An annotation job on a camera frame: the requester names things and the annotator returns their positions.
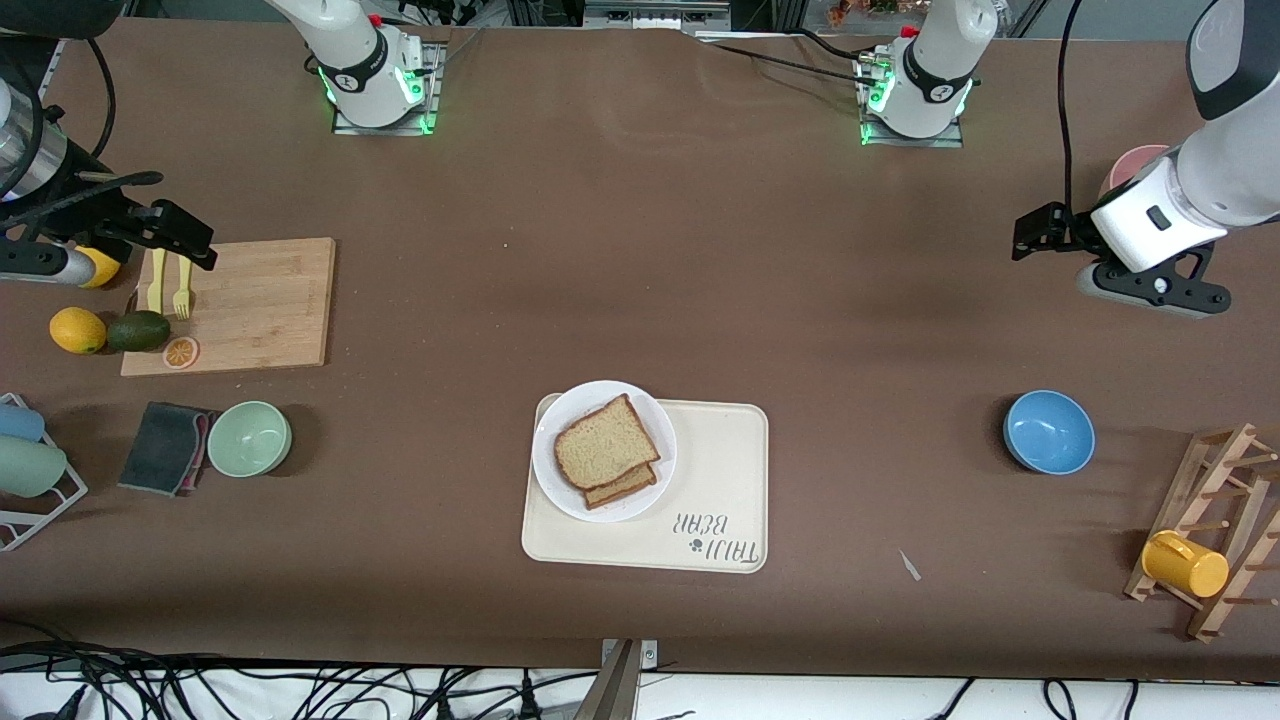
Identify white round plate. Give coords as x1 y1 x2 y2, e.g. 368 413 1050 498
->
531 379 678 524

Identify brown bread slice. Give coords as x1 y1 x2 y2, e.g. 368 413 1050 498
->
553 393 662 492
583 462 659 511

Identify yellow lemon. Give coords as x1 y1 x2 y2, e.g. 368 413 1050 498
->
78 245 123 290
49 306 108 356

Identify pink bowl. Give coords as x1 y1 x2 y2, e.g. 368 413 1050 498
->
1098 145 1181 201

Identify dark green avocado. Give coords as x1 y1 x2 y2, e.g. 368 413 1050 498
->
106 310 172 354

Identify wooden cutting board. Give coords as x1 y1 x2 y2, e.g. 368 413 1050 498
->
120 237 338 379

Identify blue bowl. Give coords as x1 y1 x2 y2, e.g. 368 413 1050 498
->
1003 390 1096 476

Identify pale green bowl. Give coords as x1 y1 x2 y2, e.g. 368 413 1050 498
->
206 400 294 479

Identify light blue cup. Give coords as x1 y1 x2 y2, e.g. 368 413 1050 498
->
0 402 47 444

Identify dark grey pink-edged cloth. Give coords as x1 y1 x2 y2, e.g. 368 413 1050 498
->
117 401 219 498

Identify pale green cup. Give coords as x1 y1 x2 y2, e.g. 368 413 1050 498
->
0 436 69 499

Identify wooden peg rack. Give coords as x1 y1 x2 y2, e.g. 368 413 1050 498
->
1124 422 1280 643

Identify yellow cup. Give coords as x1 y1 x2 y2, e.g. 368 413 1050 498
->
1141 530 1230 599

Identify cream bear print tray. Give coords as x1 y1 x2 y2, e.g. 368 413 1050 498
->
521 392 770 575

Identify grey metal bar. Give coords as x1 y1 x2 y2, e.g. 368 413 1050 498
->
573 640 643 720

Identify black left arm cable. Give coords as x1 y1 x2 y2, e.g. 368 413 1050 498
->
1056 0 1089 219

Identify black table cable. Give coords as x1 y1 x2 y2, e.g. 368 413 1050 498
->
700 38 881 89
795 28 886 66

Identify white wire rack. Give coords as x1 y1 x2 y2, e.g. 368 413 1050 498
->
0 392 90 553

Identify tangled black floor cables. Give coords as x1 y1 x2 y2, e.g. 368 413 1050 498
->
0 640 601 720

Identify metal clamp bracket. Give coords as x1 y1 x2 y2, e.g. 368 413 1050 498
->
600 638 661 669

